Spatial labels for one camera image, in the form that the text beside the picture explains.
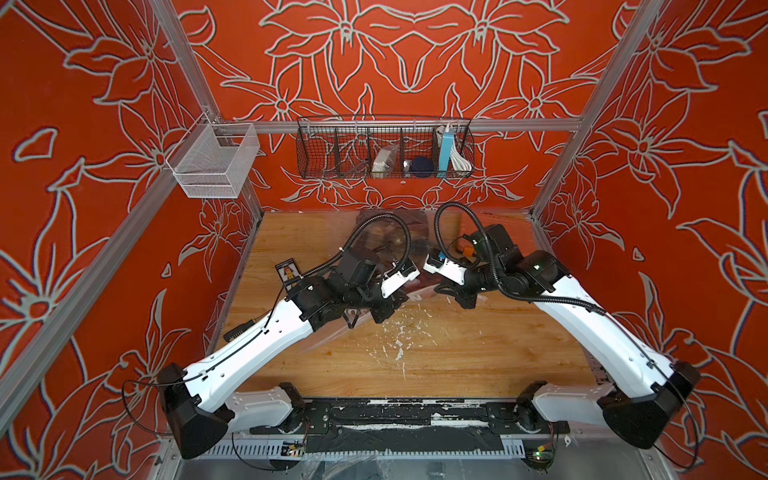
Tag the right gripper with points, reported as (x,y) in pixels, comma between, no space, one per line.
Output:
(457,291)

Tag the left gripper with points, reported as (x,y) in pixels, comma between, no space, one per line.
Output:
(389,306)

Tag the clear plastic vacuum bag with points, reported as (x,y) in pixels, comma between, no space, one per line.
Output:
(361,268)

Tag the yellow green plaid shirt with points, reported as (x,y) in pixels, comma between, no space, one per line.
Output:
(388,242)

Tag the black shirt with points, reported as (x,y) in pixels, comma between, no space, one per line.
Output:
(388,229)

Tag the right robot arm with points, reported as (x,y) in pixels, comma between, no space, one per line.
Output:
(646,390)

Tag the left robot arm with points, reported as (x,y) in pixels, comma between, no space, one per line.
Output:
(200,401)

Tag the orange plastic tool case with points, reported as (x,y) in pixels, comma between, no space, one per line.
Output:
(517,226)

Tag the small picture card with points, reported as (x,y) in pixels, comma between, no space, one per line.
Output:
(288,272)

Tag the dark blue round object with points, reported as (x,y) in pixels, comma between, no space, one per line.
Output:
(421,167)

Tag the grey packet in basket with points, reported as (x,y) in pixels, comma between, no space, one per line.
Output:
(385,162)

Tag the light blue box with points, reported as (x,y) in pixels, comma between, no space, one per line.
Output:
(446,142)

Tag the black handled screwdriver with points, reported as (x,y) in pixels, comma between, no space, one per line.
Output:
(238,330)

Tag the black wire wall basket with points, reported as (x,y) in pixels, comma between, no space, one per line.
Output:
(355,147)

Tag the white wire wall basket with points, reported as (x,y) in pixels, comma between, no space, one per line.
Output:
(215,161)

